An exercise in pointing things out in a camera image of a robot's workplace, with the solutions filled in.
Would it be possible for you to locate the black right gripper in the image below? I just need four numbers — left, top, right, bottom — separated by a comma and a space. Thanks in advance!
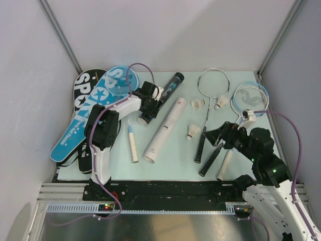
203, 120, 258, 161

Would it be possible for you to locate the white feather shuttlecock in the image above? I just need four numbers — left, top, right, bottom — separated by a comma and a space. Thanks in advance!
186, 124, 201, 140
214, 95, 228, 110
191, 99, 205, 110

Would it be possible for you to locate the black shuttlecock tube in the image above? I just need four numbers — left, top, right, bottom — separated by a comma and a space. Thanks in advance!
137, 72, 185, 127

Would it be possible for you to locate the white shuttlecock tube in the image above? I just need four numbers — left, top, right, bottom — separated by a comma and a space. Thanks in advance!
143, 97, 188, 164

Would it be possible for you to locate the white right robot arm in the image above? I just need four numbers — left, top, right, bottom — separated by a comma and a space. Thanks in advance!
203, 122, 320, 240

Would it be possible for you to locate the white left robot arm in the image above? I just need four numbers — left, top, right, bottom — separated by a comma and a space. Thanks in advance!
85, 81, 162, 200

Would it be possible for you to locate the blue sport racket cover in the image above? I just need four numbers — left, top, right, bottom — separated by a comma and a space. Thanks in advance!
49, 72, 131, 162

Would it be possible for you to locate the blue racket white grip left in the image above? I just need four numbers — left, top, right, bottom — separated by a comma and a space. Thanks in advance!
105, 65, 140, 163

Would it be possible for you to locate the blue racket white grip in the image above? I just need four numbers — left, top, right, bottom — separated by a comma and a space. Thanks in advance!
217, 82, 269, 181
105, 65, 140, 163

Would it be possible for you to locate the white racket black grip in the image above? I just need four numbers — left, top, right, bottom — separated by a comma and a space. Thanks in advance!
194, 68, 231, 164

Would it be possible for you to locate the blue racket white grip right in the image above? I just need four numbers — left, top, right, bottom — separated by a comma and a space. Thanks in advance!
217, 82, 269, 181

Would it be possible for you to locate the black sport racket cover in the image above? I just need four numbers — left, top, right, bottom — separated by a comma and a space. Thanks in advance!
55, 68, 139, 174

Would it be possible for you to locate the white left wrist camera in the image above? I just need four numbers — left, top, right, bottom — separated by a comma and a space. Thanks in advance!
152, 86, 164, 101

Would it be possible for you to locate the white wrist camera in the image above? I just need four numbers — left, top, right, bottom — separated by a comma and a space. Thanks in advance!
152, 86, 164, 101
238, 109, 257, 129

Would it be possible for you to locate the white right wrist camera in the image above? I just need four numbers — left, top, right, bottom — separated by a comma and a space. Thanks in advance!
238, 109, 257, 129

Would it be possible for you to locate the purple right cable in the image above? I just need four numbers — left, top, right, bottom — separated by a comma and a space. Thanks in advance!
250, 110, 321, 241

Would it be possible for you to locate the purple cable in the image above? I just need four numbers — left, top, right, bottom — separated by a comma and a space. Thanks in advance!
250, 110, 321, 241
47, 62, 155, 226

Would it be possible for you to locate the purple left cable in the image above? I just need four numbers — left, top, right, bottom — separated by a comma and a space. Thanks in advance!
47, 62, 155, 226

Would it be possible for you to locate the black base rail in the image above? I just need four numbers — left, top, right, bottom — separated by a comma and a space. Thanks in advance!
83, 181, 244, 211

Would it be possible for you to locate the grey aluminium frame post left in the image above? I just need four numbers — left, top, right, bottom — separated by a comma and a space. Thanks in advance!
38, 0, 83, 74

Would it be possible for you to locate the grey aluminium frame post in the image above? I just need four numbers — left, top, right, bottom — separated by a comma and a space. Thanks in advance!
257, 0, 306, 78
38, 0, 83, 74

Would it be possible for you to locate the grey aluminium frame post right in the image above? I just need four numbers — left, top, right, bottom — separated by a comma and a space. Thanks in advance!
257, 0, 306, 78

